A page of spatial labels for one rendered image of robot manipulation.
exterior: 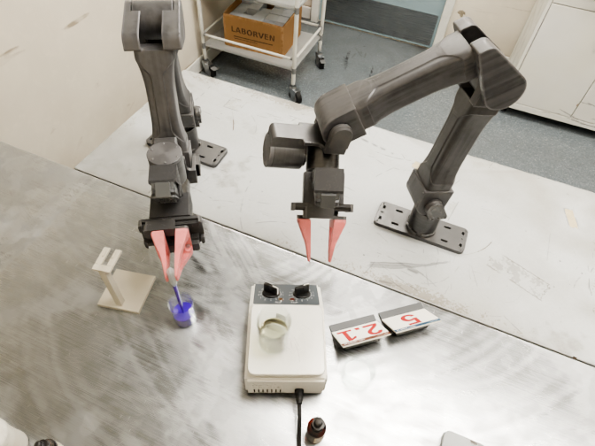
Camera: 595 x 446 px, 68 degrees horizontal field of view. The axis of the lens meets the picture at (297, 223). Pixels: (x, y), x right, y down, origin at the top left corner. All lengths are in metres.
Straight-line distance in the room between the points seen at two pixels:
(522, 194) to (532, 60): 1.84
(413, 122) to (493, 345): 2.08
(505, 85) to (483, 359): 0.47
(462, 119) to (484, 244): 0.35
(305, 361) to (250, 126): 0.69
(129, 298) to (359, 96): 0.55
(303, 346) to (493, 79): 0.49
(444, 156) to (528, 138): 2.22
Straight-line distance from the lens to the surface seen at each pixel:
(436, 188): 0.87
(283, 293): 0.81
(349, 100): 0.69
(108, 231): 1.01
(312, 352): 0.72
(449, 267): 0.97
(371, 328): 0.83
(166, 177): 0.71
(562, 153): 3.03
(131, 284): 0.91
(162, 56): 0.79
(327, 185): 0.65
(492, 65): 0.71
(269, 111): 1.26
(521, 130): 3.08
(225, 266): 0.90
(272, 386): 0.74
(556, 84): 3.04
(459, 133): 0.80
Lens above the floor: 1.65
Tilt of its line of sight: 51 degrees down
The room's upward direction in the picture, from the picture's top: 5 degrees clockwise
